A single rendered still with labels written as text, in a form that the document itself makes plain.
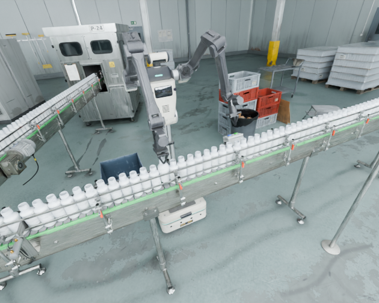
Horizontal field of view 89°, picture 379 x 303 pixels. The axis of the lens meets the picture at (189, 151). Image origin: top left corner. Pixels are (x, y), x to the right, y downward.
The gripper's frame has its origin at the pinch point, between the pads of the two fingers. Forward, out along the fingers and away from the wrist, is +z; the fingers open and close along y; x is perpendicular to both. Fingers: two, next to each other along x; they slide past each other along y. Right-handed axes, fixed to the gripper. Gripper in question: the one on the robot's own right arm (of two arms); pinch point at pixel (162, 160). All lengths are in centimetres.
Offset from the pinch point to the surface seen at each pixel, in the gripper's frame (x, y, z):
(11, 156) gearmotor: -108, -97, 18
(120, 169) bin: -26, -57, 36
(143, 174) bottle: -12.5, 1.2, 4.9
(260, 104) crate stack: 249, -185, 66
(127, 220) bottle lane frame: -28.6, 5.0, 32.3
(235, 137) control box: 62, -13, 8
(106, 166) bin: -36, -57, 29
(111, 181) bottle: -29.8, 1.9, 2.8
